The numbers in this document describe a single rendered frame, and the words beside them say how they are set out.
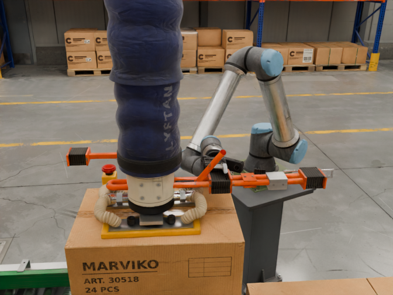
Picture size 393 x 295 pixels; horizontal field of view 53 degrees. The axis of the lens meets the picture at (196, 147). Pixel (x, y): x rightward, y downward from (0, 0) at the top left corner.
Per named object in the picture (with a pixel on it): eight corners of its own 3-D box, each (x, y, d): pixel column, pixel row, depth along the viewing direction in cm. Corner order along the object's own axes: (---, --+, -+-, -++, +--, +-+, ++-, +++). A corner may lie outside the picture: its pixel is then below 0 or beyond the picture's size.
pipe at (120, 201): (100, 227, 134) (99, 212, 131) (109, 191, 157) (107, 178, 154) (200, 223, 137) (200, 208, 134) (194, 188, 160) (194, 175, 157)
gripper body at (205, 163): (204, 180, 154) (202, 167, 165) (226, 179, 154) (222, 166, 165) (204, 163, 151) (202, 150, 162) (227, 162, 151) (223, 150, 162)
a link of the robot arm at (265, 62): (285, 143, 237) (257, 38, 187) (311, 152, 226) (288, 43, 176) (271, 161, 232) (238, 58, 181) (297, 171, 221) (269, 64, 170)
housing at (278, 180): (268, 191, 145) (269, 179, 143) (264, 182, 151) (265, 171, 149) (287, 189, 145) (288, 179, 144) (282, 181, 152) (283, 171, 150)
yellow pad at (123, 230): (100, 239, 133) (99, 227, 131) (104, 222, 142) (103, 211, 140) (200, 235, 136) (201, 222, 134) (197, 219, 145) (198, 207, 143)
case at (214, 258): (77, 336, 145) (64, 247, 129) (95, 264, 181) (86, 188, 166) (238, 329, 149) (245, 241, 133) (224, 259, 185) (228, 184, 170)
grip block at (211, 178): (209, 195, 141) (209, 180, 139) (206, 182, 150) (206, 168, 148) (232, 194, 142) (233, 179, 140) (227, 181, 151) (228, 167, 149)
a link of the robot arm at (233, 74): (231, 38, 191) (169, 163, 186) (252, 41, 183) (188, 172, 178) (242, 50, 200) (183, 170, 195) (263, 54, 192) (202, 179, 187)
